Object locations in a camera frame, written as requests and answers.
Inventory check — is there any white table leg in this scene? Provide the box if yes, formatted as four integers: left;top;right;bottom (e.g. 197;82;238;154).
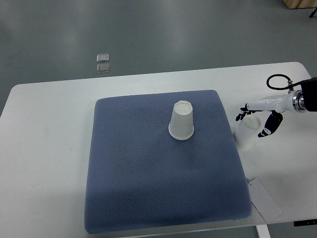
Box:
256;225;271;238

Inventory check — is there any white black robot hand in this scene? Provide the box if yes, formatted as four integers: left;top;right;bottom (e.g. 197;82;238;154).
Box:
235;90;306;138

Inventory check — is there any white paper cup on table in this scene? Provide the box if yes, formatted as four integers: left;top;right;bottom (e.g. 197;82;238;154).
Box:
233;115;261;150

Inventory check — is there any black table control panel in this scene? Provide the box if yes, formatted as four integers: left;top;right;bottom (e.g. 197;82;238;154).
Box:
293;219;317;227

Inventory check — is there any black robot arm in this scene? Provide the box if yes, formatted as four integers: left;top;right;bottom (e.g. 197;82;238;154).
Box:
266;74;317;112

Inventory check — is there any wooden furniture corner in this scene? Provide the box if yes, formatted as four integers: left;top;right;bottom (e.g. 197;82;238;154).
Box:
283;0;317;9

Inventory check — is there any white paper cup on cushion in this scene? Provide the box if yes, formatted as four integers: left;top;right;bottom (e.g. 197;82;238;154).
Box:
168;100;194;140

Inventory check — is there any upper metal floor plate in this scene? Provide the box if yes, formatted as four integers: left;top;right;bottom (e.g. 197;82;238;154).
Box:
96;53;109;62

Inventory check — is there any black tripod leg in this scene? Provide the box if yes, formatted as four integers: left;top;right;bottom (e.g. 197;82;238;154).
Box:
309;8;317;18

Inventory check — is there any blue mesh cushion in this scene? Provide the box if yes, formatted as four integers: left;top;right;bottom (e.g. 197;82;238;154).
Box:
84;90;252;234

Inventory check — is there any white paper tag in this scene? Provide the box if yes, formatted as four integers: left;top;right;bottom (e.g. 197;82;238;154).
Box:
248;178;283;222

